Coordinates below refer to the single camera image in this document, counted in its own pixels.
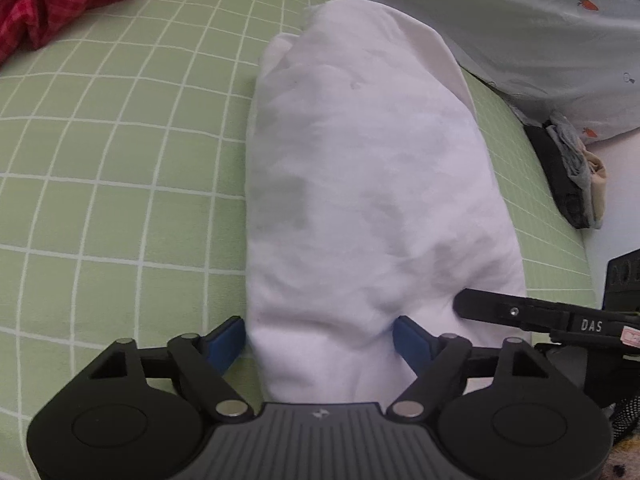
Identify white garment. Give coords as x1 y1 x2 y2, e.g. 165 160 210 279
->
246 0 525 404

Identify black folded garment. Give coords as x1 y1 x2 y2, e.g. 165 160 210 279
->
524 122 593 230

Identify beige folded garment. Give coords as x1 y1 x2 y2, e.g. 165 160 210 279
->
584 151 608 230

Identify grey folded garment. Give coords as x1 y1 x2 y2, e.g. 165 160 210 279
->
544 110 591 190

